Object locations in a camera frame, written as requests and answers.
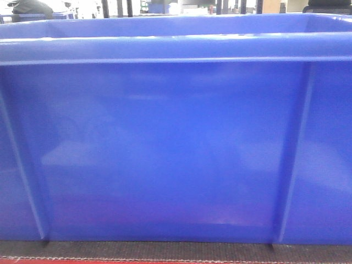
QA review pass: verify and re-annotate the blue plastic bin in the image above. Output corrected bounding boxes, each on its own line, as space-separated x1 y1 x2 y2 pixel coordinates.
1 13 351 244

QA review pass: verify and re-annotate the dark grey conveyor belt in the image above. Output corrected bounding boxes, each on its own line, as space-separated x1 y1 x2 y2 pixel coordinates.
1 240 351 263

